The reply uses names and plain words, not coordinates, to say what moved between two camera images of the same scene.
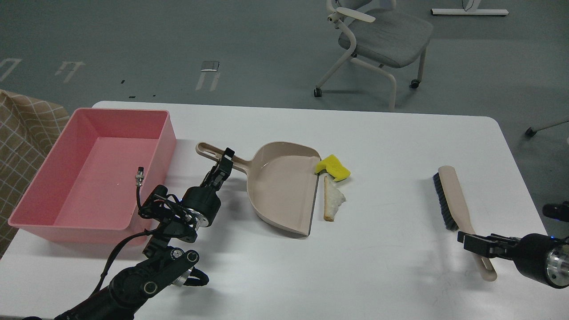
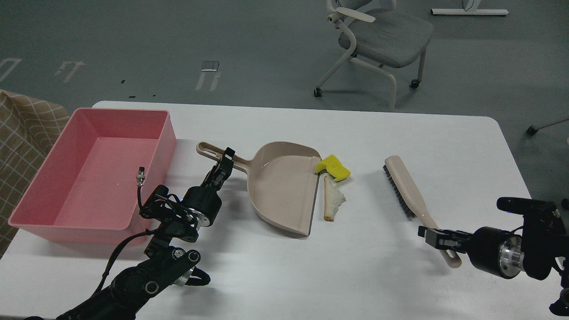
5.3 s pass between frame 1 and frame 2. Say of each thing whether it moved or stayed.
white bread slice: stayed
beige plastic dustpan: stayed
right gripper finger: moved
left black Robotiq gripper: stayed
